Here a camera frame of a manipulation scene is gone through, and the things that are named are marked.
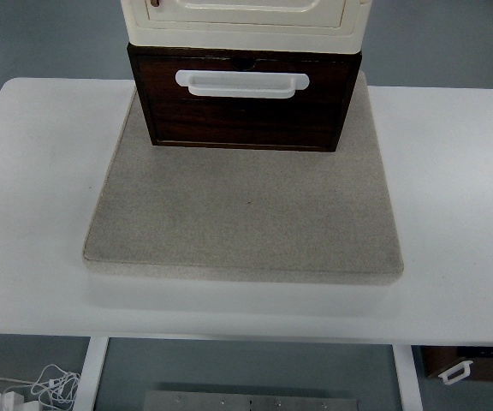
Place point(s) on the white table leg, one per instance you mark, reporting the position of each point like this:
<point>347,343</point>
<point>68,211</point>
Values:
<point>407,378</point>
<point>91,374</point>

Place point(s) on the white table leg right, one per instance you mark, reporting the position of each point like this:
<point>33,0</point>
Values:
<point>407,378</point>

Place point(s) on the white drawer handle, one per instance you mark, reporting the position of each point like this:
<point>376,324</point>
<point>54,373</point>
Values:
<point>231,84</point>

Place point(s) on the cream white upper cabinet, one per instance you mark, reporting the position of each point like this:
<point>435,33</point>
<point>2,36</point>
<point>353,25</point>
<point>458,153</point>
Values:
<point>319,26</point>

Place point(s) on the beige fabric platform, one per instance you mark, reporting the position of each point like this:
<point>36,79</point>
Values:
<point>246,215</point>

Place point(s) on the white power adapter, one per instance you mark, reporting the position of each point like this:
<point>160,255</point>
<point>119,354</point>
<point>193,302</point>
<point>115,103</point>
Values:
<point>11,401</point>

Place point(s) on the white table leg left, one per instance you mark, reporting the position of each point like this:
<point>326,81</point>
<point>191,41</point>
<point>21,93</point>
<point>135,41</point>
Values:
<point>91,374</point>

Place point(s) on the brown box with white handle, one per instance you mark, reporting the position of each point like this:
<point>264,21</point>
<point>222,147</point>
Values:
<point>451,364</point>

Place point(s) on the dark wooden drawer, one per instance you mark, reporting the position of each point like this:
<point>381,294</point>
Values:
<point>311,120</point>

